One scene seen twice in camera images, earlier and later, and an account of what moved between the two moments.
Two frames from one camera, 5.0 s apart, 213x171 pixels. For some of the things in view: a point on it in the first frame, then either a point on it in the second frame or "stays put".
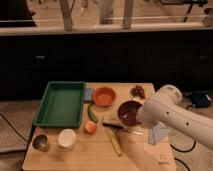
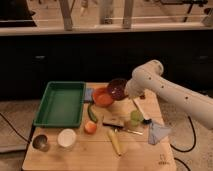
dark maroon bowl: [127, 113] -> [117, 87]
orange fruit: [90, 127] stays put
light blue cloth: [157, 134] stays put
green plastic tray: [62, 105] stays put
